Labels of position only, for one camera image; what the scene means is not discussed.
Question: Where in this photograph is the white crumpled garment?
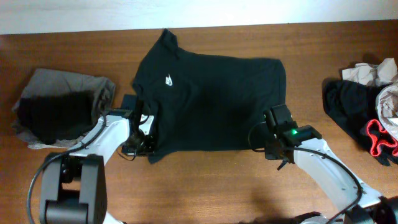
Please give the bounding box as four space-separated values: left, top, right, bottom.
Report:
341 58 397 86

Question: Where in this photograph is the black folded shirt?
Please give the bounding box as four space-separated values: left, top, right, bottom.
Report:
17 91 94 144

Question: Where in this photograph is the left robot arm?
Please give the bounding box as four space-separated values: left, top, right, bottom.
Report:
38 108 155 223

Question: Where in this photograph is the black Nike t-shirt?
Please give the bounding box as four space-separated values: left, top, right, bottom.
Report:
132 30 286 163

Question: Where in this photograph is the black cable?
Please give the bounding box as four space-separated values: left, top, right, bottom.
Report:
248 121 364 224
26 113 150 224

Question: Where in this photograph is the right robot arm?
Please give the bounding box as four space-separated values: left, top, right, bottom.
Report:
264 105 397 223

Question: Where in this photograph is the left black cable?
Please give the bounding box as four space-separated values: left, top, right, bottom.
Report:
26 113 150 224

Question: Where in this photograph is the black and red garment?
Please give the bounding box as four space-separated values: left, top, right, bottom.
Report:
322 80 397 166

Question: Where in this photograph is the right black cable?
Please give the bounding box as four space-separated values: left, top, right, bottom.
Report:
248 121 364 224

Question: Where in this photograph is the beige crumpled garment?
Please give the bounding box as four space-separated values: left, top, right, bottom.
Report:
376 83 397 140

